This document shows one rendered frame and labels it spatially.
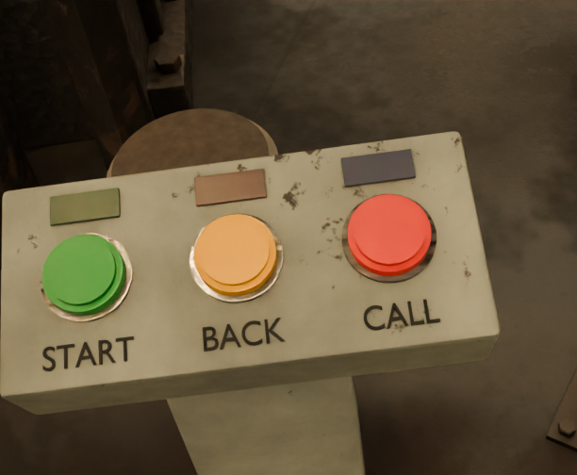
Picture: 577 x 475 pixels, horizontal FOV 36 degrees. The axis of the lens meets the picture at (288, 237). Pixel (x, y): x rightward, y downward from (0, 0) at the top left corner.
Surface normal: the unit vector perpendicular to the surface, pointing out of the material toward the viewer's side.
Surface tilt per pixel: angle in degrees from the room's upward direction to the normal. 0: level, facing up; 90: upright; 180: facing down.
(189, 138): 0
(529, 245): 0
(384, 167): 20
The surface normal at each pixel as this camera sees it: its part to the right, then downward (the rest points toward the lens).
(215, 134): -0.11, -0.65
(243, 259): -0.08, -0.36
